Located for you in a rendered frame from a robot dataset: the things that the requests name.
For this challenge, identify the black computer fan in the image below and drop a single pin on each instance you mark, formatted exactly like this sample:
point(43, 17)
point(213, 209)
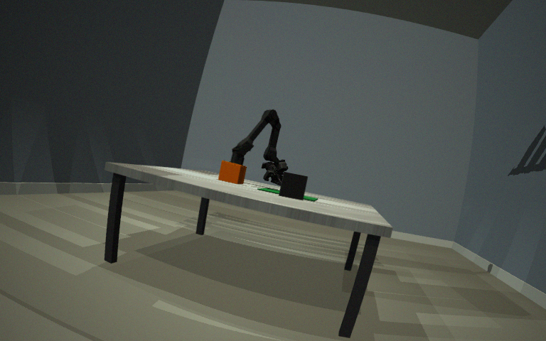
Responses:
point(293, 186)

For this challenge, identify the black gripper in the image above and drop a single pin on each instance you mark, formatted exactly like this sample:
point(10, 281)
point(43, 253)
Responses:
point(275, 176)

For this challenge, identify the green circuit board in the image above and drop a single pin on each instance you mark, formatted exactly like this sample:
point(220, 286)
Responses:
point(277, 192)

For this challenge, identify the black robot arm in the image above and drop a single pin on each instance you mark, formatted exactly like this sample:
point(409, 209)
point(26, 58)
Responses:
point(270, 154)

